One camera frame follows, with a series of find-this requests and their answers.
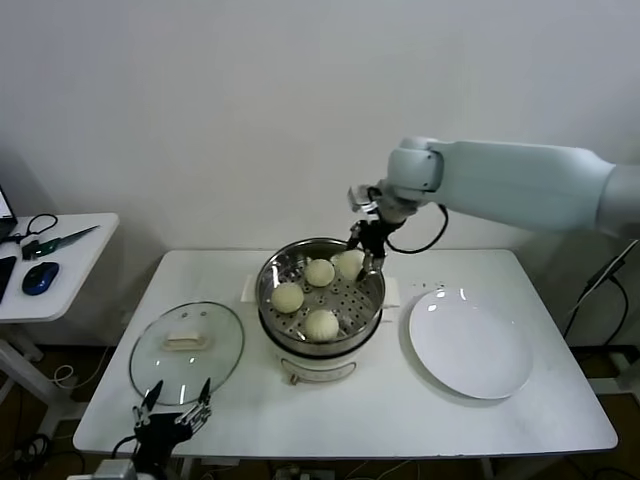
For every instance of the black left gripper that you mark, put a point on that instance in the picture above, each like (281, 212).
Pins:
(160, 432)

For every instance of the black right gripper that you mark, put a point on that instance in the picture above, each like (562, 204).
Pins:
(374, 237)

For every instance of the white steamed baozi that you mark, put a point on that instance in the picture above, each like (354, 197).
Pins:
(321, 325)
(287, 298)
(319, 272)
(349, 264)

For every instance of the round glass pot lid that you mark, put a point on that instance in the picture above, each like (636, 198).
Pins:
(210, 350)

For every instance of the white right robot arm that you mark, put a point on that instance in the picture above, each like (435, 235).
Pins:
(500, 180)

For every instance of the perforated steel steamer basket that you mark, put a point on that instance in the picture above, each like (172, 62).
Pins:
(365, 305)

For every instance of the white electric cooker base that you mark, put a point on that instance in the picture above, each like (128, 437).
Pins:
(320, 370)

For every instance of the large white plate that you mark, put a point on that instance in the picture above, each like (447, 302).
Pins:
(470, 345)

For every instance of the small white side table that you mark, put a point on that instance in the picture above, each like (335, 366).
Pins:
(85, 260)

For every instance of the blue computer mouse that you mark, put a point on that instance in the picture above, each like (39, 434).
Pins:
(41, 278)

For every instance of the black phone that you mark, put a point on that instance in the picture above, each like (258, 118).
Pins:
(5, 277)

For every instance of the open laptop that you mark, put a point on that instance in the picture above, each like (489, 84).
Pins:
(4, 205)

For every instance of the white table base bar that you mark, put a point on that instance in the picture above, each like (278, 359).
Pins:
(622, 361)

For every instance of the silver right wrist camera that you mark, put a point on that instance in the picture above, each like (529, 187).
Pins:
(364, 200)

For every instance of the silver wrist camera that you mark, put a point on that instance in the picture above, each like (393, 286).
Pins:
(364, 200)
(114, 471)

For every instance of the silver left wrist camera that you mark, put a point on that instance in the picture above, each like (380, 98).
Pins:
(114, 471)

